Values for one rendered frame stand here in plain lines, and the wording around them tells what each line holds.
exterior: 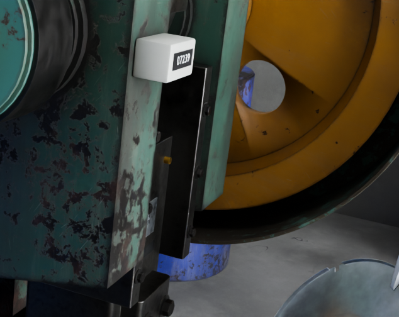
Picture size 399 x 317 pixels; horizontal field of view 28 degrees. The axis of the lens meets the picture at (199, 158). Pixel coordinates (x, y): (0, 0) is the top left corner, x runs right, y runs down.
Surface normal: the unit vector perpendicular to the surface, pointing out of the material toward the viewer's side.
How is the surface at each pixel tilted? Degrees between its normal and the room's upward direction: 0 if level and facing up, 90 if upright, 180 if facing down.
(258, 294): 0
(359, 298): 57
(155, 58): 90
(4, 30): 90
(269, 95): 90
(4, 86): 90
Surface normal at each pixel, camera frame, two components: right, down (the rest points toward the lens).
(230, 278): 0.12, -0.95
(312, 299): -0.70, -0.52
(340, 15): -0.35, 0.22
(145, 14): 0.93, 0.21
